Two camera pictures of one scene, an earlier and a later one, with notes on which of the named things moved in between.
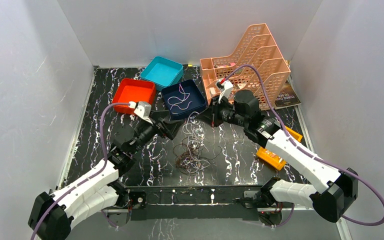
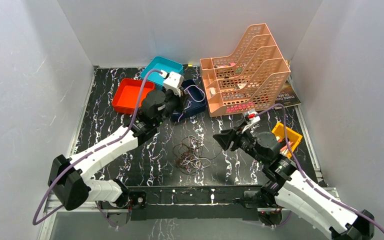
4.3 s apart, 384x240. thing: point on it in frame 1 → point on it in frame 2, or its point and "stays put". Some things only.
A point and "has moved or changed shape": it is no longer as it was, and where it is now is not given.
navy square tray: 183,98 stays put
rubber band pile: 190,157 stays put
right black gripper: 210,116 → 225,138
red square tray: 127,90 stays put
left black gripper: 162,125 → 177,103
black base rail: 192,203 stays put
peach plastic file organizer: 258,58 stays put
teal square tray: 162,72 stays put
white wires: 182,103 has moved or changed shape
